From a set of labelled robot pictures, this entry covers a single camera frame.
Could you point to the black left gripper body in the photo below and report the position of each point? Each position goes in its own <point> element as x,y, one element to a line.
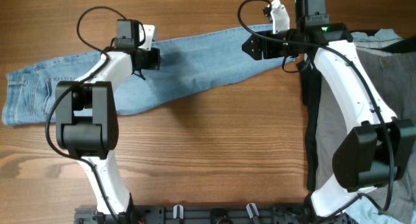
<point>150,59</point>

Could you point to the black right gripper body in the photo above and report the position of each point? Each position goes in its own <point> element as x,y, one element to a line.
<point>273,49</point>

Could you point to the light blue denim jeans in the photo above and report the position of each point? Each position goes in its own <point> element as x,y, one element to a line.
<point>189,65</point>

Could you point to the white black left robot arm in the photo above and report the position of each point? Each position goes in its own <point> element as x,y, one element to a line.
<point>87,123</point>

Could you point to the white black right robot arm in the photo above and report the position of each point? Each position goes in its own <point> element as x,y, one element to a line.
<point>377,146</point>

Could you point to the black garment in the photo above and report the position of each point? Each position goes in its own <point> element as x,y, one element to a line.
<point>391,68</point>

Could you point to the light blue shirt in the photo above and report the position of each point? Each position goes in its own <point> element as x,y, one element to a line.
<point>380,35</point>

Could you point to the light blue cloth bottom right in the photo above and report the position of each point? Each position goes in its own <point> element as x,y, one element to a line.
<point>400,211</point>

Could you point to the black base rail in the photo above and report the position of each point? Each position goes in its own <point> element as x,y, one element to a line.
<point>276,214</point>

